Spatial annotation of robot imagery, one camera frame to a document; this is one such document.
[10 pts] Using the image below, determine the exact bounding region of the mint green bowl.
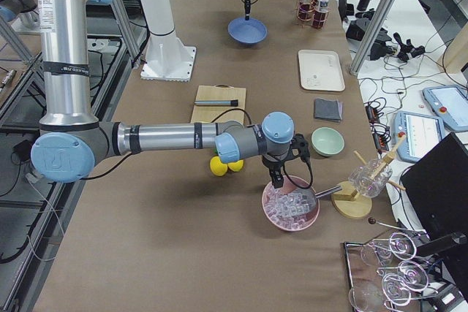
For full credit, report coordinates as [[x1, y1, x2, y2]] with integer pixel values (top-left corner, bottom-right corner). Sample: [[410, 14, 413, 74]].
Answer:
[[311, 127, 344, 157]]

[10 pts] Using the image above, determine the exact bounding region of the wooden cup stand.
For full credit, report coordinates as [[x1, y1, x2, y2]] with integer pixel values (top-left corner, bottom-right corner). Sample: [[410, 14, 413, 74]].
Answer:
[[331, 137, 405, 219]]

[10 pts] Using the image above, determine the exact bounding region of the pink ice bowl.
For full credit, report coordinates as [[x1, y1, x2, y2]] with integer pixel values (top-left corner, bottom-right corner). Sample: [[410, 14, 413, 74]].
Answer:
[[262, 176, 320, 232]]

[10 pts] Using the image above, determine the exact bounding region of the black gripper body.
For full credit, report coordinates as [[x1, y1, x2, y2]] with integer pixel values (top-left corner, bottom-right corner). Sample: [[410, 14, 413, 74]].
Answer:
[[262, 133, 309, 177]]

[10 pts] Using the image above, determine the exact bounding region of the front drink bottle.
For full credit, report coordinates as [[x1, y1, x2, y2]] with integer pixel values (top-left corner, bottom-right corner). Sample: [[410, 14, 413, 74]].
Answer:
[[312, 0, 328, 28]]

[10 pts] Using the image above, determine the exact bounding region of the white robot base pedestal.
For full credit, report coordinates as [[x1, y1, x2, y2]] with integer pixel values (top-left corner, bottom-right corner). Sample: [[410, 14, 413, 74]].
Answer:
[[140, 0, 196, 82]]

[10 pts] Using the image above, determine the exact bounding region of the metal ice scoop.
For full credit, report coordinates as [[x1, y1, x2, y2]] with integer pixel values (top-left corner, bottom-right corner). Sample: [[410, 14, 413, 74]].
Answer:
[[291, 185, 342, 216]]

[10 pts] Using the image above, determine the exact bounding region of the black glass tray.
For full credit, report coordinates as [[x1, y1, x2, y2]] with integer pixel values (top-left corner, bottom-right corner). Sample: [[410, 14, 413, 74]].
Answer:
[[343, 229, 467, 311]]

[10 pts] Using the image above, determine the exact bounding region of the back right drink bottle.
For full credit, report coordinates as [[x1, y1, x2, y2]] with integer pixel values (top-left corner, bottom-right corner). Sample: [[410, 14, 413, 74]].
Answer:
[[297, 0, 314, 23]]

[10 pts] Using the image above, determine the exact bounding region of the wine glass upper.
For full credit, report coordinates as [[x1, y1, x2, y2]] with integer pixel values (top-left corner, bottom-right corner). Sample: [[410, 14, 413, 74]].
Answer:
[[360, 232, 416, 267]]

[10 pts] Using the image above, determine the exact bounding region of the grey folded cloth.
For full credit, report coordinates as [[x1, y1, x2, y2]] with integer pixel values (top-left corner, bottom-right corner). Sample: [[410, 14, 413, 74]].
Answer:
[[314, 98, 343, 122]]

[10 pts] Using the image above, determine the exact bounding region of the aluminium frame post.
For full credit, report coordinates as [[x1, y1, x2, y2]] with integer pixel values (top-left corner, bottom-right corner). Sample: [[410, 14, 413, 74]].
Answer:
[[350, 0, 395, 77]]

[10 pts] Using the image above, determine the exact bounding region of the clear glass mug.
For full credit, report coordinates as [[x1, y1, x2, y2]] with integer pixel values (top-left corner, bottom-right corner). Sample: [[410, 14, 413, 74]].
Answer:
[[348, 159, 393, 198]]

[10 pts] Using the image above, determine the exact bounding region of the wooden cutting board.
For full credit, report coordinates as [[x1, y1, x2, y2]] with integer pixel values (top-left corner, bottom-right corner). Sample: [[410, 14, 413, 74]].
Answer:
[[190, 85, 246, 123]]

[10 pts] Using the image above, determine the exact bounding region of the upper whole lemon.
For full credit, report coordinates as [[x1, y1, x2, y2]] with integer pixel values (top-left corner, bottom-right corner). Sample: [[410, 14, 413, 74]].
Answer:
[[209, 156, 228, 177]]

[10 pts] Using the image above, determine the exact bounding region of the teach pendant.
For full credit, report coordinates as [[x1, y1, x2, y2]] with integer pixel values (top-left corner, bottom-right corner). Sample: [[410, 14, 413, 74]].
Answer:
[[423, 85, 468, 132], [393, 111, 445, 163]]

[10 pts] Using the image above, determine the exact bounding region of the near teach pendant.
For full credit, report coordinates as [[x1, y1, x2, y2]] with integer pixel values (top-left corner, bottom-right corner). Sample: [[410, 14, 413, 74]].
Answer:
[[393, 111, 445, 163]]

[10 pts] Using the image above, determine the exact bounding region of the whole lemon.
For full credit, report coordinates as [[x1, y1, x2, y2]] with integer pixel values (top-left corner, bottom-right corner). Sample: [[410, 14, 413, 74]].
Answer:
[[209, 156, 228, 177], [227, 160, 244, 172]]

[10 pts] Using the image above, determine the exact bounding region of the blue round plate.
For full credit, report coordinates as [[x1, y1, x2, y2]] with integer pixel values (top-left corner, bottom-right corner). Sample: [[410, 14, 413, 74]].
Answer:
[[227, 17, 268, 45]]

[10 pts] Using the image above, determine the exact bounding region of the wine glass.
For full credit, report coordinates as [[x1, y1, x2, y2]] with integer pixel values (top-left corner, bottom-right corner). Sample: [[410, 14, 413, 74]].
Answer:
[[348, 260, 429, 311], [360, 232, 416, 267]]

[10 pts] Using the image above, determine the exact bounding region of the steel muddler black tip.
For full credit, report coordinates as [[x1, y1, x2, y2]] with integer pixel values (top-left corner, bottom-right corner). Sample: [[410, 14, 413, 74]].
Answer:
[[194, 99, 239, 107]]

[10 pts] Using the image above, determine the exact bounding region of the copper wire bottle rack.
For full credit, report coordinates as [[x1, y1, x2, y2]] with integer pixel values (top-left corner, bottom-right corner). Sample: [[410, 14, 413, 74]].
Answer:
[[294, 0, 331, 31]]

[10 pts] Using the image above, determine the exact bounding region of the far teach pendant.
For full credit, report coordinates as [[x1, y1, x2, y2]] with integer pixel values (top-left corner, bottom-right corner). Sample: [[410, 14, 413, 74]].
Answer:
[[423, 85, 468, 132]]

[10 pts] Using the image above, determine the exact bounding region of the drink bottle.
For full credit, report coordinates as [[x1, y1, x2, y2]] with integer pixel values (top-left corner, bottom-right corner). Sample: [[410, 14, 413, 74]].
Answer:
[[312, 0, 328, 28], [297, 0, 314, 23]]

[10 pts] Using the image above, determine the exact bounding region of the wine glass lower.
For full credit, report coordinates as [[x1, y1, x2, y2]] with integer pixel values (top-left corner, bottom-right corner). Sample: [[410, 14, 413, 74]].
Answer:
[[348, 260, 429, 311]]

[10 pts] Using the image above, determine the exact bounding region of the white rabbit tray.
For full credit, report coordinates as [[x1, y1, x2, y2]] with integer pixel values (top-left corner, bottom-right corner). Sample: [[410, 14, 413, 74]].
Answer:
[[298, 50, 345, 92]]

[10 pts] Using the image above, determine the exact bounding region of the lower whole lemon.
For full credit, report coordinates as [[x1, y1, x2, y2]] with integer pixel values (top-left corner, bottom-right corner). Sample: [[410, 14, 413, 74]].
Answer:
[[227, 160, 244, 172]]

